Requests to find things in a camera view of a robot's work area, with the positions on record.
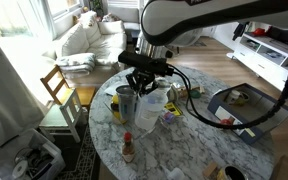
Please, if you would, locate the clear plastic storage bin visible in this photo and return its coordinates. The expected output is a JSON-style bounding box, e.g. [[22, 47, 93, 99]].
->
[[0, 128, 67, 180]]

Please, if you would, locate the floral cushion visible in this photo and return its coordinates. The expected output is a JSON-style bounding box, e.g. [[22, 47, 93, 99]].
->
[[78, 9, 98, 29]]

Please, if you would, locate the white small chair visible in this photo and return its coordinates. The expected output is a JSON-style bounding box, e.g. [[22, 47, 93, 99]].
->
[[38, 88, 84, 144]]

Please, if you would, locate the blue cardboard box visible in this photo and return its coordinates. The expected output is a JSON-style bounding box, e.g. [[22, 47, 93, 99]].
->
[[206, 82, 288, 146]]

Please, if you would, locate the small purple red pouch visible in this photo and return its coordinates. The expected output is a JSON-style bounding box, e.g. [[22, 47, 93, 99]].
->
[[160, 111, 178, 127]]

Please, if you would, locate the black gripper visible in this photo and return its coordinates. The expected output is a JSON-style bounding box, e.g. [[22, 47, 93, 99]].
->
[[125, 68, 160, 97]]

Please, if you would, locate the wooden chair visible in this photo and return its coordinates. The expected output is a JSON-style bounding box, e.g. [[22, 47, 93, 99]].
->
[[39, 64, 97, 108]]

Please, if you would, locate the small wooden block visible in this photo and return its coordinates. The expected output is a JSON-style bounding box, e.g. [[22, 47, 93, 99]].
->
[[202, 161, 219, 178]]

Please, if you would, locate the copper tin can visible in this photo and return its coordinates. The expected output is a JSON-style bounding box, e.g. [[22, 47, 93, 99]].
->
[[216, 165, 249, 180]]

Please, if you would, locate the dark hanging clothing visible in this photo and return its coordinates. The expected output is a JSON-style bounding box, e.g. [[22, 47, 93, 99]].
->
[[232, 21, 248, 41]]

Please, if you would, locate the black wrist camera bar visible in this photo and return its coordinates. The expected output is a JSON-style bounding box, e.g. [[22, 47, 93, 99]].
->
[[118, 50, 174, 77]]

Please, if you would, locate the patterned cushion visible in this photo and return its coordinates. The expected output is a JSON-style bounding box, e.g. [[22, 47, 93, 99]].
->
[[102, 12, 122, 23]]

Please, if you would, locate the small red packet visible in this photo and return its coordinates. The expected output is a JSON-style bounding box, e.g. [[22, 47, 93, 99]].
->
[[219, 118, 234, 127]]

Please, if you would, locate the white curtain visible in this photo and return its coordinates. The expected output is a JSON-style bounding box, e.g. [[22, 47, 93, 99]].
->
[[0, 23, 50, 168]]

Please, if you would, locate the white sofa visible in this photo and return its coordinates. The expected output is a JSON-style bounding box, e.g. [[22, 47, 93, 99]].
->
[[48, 11, 129, 81]]

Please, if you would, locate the hot sauce bottle red cap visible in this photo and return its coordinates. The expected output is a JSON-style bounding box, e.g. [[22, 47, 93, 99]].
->
[[121, 131, 136, 164]]

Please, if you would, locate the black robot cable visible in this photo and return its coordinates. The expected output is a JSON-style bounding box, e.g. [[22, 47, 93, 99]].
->
[[167, 31, 288, 131]]

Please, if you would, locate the white lidded jar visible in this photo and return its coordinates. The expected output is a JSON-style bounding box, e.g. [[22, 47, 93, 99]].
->
[[225, 89, 242, 105]]

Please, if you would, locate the green house plant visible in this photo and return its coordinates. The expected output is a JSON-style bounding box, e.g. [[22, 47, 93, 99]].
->
[[89, 0, 104, 16]]

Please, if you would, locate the brown bottle yellow cap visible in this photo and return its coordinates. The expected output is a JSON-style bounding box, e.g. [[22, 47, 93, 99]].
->
[[110, 93, 127, 125]]

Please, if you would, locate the dark patterned rug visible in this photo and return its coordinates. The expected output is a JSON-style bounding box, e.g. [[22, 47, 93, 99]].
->
[[55, 123, 102, 180]]

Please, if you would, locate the green round lid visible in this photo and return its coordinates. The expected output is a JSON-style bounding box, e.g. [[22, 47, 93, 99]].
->
[[188, 89, 202, 100]]

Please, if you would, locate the white tv stand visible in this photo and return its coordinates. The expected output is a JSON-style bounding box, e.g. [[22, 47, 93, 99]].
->
[[232, 31, 288, 103]]

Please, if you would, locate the metal cup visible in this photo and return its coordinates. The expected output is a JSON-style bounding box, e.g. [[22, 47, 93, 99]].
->
[[115, 84, 139, 125]]

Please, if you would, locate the yellow thank you card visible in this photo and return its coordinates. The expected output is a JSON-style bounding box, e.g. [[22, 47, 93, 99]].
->
[[163, 101, 184, 118]]

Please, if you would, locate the white round fan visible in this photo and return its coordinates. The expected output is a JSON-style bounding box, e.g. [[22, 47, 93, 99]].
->
[[165, 28, 206, 48]]

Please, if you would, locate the red object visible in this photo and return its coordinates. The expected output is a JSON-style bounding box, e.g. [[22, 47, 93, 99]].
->
[[253, 27, 267, 37]]

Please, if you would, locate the silver compact disc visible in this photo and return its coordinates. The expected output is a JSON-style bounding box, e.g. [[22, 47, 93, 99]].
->
[[12, 159, 29, 179]]

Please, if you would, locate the clear rectangular container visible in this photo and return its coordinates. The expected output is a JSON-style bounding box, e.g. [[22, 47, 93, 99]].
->
[[102, 84, 172, 139]]

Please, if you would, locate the white paper sheet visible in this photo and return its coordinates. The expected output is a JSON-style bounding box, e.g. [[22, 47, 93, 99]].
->
[[103, 84, 127, 98]]

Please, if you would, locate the folded grey white blanket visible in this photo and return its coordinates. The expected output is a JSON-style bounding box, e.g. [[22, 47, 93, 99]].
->
[[54, 52, 97, 76]]

